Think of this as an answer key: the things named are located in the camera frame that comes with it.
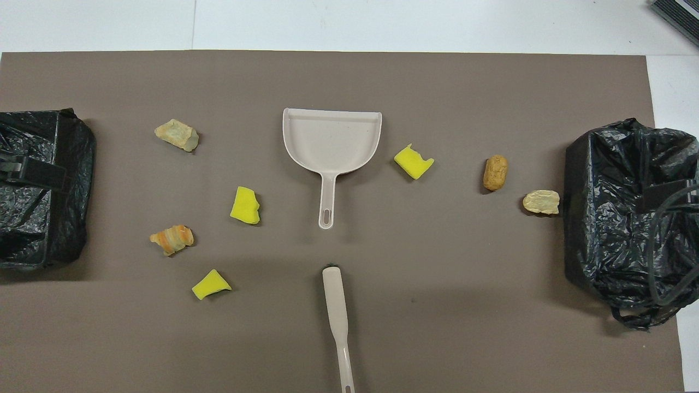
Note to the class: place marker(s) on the dark grey ribbed device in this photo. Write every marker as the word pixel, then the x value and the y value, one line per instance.
pixel 680 13

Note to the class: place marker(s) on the cream foam piece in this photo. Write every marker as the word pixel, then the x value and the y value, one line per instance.
pixel 541 202

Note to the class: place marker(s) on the black bag lined bin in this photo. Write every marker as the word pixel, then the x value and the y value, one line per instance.
pixel 38 229
pixel 606 240

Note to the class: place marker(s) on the yellow sponge wedge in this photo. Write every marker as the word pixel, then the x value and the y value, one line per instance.
pixel 210 285

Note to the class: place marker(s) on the beige brush with black bristles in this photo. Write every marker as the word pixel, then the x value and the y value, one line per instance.
pixel 334 297

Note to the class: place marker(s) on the brown foam nugget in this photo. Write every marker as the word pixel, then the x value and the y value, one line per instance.
pixel 495 172

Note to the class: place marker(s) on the notched yellow sponge piece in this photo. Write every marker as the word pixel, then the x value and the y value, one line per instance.
pixel 412 162

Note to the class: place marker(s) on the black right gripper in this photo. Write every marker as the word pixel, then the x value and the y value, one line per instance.
pixel 695 192

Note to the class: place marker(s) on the beige plastic dustpan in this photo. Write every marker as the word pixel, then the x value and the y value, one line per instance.
pixel 330 142

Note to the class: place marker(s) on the pale tan foam chunk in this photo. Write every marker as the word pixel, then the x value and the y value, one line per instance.
pixel 176 134

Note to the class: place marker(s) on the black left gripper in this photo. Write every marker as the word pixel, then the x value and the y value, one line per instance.
pixel 11 170

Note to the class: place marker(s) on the yellow sponge block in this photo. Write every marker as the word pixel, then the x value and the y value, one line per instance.
pixel 244 206

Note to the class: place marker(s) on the orange striped foam chunk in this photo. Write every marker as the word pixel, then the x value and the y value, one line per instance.
pixel 172 239

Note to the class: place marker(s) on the brown table mat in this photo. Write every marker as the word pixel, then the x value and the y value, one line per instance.
pixel 382 327

